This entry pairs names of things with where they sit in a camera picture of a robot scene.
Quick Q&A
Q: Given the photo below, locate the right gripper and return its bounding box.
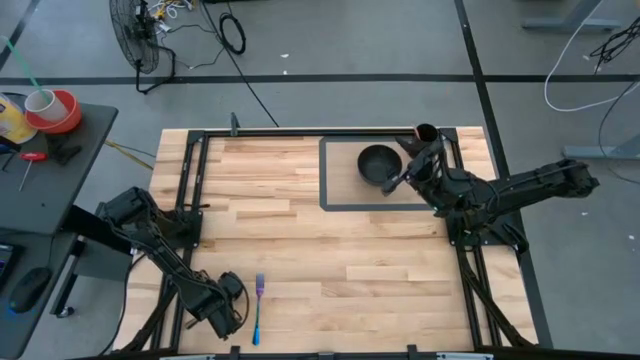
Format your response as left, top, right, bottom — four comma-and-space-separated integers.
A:
381, 136, 452, 207

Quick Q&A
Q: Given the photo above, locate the purple and blue fork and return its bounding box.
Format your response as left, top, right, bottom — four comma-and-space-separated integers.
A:
251, 272, 267, 348

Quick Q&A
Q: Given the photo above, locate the black plastic cup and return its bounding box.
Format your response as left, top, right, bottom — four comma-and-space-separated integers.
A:
414, 122, 440, 151

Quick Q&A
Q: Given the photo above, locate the black bowl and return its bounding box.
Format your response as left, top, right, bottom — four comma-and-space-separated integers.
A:
356, 144, 404, 188

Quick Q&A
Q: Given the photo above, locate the black computer mouse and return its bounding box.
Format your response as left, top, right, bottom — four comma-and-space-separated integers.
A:
8, 266, 53, 315

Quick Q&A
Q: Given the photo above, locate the grey desk foot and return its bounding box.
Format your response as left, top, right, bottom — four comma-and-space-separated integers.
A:
561, 130, 640, 162
521, 0, 624, 34

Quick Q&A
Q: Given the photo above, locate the black side desk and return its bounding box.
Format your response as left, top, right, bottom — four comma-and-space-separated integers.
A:
0, 91, 120, 237
0, 229, 77, 360

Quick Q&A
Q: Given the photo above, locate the dark screen device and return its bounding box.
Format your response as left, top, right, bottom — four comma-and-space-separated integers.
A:
0, 242, 17, 282

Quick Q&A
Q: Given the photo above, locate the black desk clamp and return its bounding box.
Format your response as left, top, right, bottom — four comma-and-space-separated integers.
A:
46, 133, 84, 167

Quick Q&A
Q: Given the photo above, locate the red plastic bucket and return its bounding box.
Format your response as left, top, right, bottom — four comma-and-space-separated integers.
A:
24, 89, 83, 136

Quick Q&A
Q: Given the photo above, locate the white paper cup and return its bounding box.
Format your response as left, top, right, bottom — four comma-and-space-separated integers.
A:
23, 88, 69, 125

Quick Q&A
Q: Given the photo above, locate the yellow container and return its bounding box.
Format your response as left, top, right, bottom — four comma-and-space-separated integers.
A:
0, 93, 38, 146

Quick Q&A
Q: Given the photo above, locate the black floor fan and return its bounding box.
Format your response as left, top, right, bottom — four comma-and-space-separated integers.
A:
108, 0, 177, 95

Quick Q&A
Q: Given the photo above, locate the green straw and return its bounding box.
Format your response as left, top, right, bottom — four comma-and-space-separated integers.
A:
0, 34, 52, 105

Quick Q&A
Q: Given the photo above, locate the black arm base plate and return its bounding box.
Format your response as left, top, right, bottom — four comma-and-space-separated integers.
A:
160, 208, 205, 251
446, 212, 527, 250

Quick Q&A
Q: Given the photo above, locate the black aluminium table frame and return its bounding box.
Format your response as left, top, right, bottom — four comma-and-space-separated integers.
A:
117, 125, 541, 360

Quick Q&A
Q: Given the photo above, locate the long white cable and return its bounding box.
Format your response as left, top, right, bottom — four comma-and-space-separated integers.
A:
543, 0, 640, 114

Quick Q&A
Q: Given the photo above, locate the long black cable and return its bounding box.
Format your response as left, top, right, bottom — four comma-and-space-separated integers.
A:
198, 0, 280, 128

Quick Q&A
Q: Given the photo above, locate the yellow cable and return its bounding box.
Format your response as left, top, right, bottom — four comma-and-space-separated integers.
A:
103, 138, 157, 172

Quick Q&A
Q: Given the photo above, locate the coiled black cable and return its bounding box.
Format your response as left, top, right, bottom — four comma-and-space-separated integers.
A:
218, 11, 248, 57

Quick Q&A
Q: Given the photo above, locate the black cable bundle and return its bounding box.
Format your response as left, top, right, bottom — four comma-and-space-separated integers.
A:
588, 16, 640, 76

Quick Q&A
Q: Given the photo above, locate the red-handled screwdriver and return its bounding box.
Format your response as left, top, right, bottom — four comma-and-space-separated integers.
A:
18, 151, 49, 193

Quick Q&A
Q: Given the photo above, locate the white cable tangle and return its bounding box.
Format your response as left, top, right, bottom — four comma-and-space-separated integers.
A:
147, 0, 197, 32

